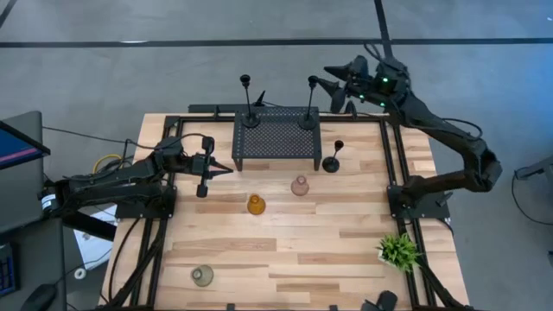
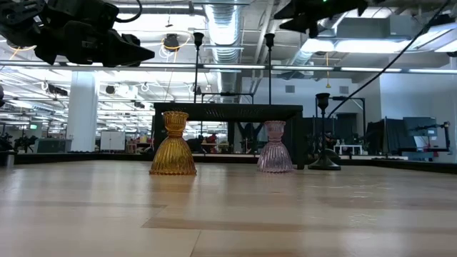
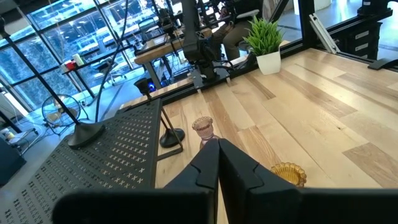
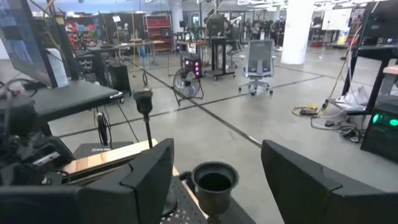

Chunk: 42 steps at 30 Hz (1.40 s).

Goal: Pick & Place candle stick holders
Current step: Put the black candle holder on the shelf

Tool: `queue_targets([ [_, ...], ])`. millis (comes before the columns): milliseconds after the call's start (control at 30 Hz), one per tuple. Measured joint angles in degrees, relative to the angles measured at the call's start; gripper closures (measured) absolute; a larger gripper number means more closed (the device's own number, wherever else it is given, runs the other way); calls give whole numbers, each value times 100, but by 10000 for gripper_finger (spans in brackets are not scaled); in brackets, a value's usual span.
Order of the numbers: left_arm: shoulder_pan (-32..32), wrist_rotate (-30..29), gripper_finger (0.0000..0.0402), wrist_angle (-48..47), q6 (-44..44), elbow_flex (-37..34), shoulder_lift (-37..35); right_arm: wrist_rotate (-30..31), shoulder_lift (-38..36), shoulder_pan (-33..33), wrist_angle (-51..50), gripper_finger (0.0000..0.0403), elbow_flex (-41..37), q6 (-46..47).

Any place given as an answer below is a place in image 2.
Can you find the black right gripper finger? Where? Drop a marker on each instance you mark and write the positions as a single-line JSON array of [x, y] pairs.
[[298, 9], [303, 23]]

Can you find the tall black metal candlestick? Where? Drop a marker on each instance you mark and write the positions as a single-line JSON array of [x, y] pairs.
[[198, 37], [269, 38], [324, 165]]

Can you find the amber ribbed glass candle holder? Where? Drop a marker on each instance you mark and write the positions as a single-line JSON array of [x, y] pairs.
[[173, 157]]

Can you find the black perforated metal shelf riser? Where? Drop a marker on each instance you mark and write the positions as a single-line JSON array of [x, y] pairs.
[[228, 112]]

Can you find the pink ribbed glass candle holder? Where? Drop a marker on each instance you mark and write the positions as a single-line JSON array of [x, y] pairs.
[[275, 157]]

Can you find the black ceiling-hung device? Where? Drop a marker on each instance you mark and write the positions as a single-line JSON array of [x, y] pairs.
[[172, 41]]

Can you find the white cabinet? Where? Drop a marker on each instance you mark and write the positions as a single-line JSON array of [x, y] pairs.
[[112, 141]]

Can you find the grey box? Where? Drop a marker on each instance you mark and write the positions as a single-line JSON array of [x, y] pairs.
[[53, 145]]

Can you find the person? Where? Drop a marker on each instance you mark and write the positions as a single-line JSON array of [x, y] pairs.
[[212, 138]]

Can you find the small white table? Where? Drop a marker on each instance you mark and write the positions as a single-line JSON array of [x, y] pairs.
[[348, 146]]

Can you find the black curtain panel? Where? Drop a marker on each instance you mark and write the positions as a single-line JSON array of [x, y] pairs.
[[389, 135]]

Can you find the dark computer monitor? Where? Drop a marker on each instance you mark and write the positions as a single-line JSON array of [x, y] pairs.
[[419, 126]]

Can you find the silver ventilation duct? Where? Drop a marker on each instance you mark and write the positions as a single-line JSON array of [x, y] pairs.
[[223, 28]]

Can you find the black metal frame stand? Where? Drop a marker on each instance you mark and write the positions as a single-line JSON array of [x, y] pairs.
[[351, 98]]

